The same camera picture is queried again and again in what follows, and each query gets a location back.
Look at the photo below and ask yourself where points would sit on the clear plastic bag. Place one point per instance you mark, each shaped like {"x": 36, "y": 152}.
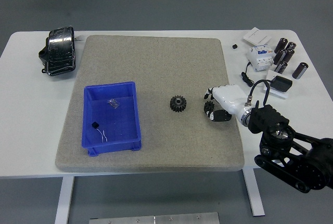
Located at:
{"x": 113, "y": 103}

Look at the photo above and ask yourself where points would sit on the grey-brown mat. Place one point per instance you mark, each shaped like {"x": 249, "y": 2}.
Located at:
{"x": 156, "y": 65}

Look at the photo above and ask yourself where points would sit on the silver metal plate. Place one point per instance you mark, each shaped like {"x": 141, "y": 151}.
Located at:
{"x": 156, "y": 218}

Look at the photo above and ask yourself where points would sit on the black tape-wrapped device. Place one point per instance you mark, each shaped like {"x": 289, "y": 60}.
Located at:
{"x": 60, "y": 51}

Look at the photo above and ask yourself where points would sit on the black power adapter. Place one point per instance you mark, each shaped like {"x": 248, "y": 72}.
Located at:
{"x": 282, "y": 83}

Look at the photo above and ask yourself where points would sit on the blue plastic box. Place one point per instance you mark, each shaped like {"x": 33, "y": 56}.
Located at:
{"x": 114, "y": 122}

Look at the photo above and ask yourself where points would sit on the white wall switch plate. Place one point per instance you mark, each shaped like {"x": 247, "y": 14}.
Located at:
{"x": 257, "y": 37}

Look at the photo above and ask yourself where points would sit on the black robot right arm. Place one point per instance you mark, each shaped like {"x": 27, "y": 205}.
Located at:
{"x": 299, "y": 161}

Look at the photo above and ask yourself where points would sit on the small black cube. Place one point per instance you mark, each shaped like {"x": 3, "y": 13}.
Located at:
{"x": 235, "y": 46}

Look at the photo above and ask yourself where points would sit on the small black gear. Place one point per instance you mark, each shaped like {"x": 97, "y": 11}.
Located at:
{"x": 208, "y": 106}

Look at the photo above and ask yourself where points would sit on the white table leg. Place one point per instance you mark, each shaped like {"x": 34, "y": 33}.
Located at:
{"x": 63, "y": 200}
{"x": 253, "y": 192}

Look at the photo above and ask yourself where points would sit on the dark cylindrical capacitor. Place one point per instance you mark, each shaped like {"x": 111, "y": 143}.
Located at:
{"x": 282, "y": 44}
{"x": 281, "y": 67}
{"x": 288, "y": 55}
{"x": 300, "y": 70}
{"x": 291, "y": 46}
{"x": 279, "y": 56}

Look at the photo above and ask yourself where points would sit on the white flat plate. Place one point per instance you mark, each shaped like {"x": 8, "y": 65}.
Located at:
{"x": 278, "y": 94}

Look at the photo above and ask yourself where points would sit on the white circuit breaker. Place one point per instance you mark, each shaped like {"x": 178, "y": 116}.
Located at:
{"x": 258, "y": 59}

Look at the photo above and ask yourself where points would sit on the large black gear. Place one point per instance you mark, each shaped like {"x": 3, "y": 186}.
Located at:
{"x": 177, "y": 104}

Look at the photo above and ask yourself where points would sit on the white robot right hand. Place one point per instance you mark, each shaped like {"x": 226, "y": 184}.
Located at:
{"x": 229, "y": 96}

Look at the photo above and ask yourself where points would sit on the small white tag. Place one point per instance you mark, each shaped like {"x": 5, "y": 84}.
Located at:
{"x": 79, "y": 37}

